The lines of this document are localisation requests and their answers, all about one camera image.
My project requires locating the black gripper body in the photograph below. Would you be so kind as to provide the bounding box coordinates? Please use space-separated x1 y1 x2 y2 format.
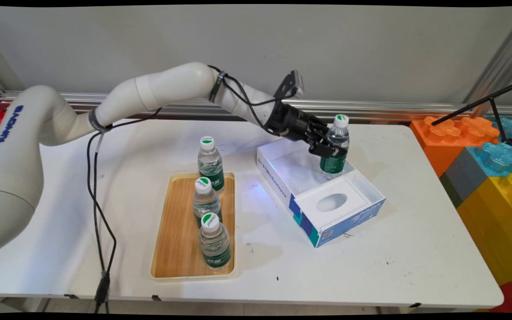
265 102 326 146

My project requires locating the orange toy building block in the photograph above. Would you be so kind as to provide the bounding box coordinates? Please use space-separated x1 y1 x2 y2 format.
409 116 500 178

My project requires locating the green label water bottle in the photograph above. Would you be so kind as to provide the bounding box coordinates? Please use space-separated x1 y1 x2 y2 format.
199 212 232 270
193 176 223 228
198 136 225 192
319 114 350 175

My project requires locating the black cable strap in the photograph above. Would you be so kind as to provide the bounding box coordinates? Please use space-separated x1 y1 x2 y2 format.
88 108 113 134
208 70 228 104

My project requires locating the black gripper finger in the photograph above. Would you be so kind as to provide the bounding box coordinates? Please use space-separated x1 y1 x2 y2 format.
308 136 348 158
312 115 331 135

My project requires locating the white and blue cardboard box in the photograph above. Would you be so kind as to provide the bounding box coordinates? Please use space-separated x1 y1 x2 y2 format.
256 128 387 248

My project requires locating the aluminium frame post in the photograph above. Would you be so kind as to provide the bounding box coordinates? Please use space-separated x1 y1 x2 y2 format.
463 7 512 107

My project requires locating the black tripod stand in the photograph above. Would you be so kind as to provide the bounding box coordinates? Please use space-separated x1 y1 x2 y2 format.
431 78 512 149

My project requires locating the yellow toy building block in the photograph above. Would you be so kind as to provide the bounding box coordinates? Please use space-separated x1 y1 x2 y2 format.
456 173 512 307

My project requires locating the grey toy building block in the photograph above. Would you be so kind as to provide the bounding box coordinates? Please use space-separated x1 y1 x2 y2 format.
439 149 488 208

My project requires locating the translucent blue toy block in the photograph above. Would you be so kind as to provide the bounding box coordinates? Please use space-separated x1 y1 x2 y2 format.
466 141 512 178
487 117 512 144

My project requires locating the aluminium frame rail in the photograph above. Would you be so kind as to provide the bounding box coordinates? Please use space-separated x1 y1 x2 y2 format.
0 90 512 123

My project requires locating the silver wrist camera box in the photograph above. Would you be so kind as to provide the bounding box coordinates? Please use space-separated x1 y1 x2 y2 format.
274 70 305 100

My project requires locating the large red toy block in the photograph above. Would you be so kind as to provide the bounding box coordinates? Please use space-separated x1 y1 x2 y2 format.
489 282 512 314

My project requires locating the wooden tray with cream rim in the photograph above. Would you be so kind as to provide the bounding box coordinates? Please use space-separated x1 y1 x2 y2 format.
150 172 236 281

